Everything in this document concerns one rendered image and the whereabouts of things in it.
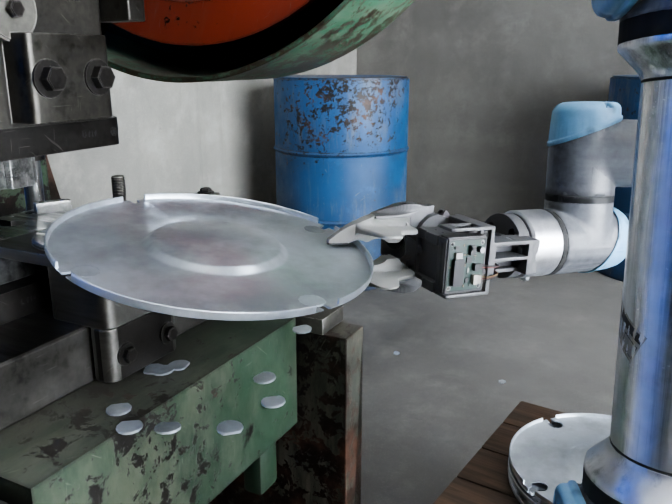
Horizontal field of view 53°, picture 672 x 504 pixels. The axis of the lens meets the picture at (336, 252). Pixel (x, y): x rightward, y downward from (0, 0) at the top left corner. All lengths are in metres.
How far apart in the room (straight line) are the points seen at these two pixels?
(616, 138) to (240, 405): 0.50
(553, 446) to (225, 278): 0.69
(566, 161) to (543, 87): 3.06
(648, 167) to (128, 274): 0.38
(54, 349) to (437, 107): 3.48
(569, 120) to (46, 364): 0.58
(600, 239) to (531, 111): 3.08
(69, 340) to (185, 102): 2.21
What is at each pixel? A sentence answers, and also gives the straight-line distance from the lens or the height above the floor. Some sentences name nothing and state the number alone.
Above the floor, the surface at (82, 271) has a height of 0.79.
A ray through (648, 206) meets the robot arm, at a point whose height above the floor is 0.87.
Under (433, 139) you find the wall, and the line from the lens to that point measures 4.02.
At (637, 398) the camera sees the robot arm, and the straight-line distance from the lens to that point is 0.47.
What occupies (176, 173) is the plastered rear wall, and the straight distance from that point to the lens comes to 2.80.
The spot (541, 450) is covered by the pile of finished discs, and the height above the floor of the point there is 0.39.
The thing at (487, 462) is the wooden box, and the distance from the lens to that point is 1.13.
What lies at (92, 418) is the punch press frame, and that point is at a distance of 0.66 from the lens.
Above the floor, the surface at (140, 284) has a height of 0.79.
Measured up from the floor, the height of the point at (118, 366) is 0.67.
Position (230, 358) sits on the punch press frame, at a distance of 0.74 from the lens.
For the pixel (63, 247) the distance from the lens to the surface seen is 0.61.
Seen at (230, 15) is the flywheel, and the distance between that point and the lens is 1.00.
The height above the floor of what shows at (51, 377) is 0.67.
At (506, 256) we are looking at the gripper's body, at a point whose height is 0.76.
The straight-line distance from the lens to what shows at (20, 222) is 0.83.
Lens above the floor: 0.95
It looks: 16 degrees down
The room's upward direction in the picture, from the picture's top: straight up
